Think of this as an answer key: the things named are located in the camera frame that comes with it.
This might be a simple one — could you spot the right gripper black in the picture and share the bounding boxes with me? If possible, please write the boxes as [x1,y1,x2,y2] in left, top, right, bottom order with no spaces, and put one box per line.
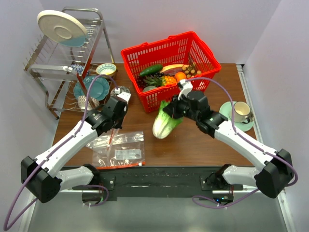
[163,93,199,122]

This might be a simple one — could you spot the toy napa cabbage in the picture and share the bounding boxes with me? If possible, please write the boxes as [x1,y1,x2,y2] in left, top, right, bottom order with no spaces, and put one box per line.
[153,101,183,139]

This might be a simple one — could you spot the zip bag red zipper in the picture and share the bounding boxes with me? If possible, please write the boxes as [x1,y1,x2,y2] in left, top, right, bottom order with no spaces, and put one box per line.
[86,129,125,153]

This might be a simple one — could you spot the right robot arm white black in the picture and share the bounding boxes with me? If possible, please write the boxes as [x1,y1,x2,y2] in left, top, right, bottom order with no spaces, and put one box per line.
[163,91,294,199]

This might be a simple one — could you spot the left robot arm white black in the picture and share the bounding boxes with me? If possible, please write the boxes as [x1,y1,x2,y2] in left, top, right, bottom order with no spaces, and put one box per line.
[21,94,129,203]

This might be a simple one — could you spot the black white patterned bowl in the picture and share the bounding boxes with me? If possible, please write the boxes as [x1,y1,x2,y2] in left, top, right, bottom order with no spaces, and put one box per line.
[110,86,130,97]

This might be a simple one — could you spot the teal scalloped plate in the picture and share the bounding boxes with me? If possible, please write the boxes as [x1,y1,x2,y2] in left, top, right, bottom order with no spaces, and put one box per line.
[73,75,110,101]

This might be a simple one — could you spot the toy pineapple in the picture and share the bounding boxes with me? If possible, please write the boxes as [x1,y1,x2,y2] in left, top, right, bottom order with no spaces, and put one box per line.
[143,75,177,87]

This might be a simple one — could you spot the toy orange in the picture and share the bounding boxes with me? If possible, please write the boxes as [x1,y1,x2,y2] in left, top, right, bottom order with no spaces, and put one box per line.
[174,72,186,82]

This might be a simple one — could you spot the blue patterned white bowl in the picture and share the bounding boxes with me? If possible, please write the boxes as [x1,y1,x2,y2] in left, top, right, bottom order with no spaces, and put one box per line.
[77,95,99,112]

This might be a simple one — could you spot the toy meat slice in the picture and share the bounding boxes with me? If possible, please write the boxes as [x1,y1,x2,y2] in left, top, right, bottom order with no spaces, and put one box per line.
[160,64,183,74]

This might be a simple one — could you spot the toy longan bunch brown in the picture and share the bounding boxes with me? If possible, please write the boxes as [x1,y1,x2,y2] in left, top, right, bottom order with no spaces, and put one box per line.
[182,65,202,79]

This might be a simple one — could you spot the toy dark grapes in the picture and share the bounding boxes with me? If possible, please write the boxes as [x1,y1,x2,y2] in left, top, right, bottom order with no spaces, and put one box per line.
[136,74,163,88]

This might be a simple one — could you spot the yellow rim teal bowl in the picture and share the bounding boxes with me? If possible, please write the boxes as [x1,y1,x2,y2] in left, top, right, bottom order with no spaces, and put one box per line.
[96,63,117,79]

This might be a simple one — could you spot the toy cucumber green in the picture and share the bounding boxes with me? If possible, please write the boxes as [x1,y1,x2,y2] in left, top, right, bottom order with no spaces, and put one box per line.
[139,64,163,77]

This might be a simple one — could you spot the mint green saucer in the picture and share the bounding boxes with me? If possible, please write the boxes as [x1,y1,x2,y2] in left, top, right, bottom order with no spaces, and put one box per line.
[219,101,254,132]

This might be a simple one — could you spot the small blue patterned dish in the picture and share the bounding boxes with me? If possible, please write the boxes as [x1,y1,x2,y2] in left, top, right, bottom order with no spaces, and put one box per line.
[71,62,85,77]

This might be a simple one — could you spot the red plastic shopping basket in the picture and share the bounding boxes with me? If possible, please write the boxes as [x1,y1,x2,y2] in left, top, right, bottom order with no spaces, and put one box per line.
[121,31,221,113]

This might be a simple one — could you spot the cream speckled mug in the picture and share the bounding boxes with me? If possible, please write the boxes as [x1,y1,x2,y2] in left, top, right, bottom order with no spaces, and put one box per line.
[229,101,254,124]

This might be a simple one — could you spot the metal dish rack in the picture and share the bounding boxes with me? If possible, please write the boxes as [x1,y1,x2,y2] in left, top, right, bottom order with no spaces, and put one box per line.
[24,7,114,119]

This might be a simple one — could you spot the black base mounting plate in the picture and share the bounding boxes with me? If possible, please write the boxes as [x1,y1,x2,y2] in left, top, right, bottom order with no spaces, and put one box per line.
[42,165,269,203]

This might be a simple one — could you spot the large white blue plate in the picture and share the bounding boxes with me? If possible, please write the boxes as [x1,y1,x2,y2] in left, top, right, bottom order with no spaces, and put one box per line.
[37,10,88,47]

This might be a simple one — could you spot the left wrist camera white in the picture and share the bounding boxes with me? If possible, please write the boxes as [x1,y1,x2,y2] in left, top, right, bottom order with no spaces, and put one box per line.
[114,87,132,103]

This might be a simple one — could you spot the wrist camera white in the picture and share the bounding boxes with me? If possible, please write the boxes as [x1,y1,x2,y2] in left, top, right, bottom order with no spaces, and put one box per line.
[114,87,132,103]
[177,79,193,100]

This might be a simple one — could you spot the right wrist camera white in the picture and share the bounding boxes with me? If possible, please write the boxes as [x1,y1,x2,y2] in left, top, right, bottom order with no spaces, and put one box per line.
[177,79,193,100]

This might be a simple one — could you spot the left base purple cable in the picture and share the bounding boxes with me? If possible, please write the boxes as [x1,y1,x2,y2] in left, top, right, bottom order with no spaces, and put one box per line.
[85,185,112,207]

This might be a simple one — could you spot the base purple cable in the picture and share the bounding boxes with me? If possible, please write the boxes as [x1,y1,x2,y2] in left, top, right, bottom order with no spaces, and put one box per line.
[85,185,112,207]
[192,188,260,209]

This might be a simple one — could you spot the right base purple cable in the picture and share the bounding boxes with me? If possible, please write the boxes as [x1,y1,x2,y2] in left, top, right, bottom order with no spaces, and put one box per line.
[192,188,260,209]

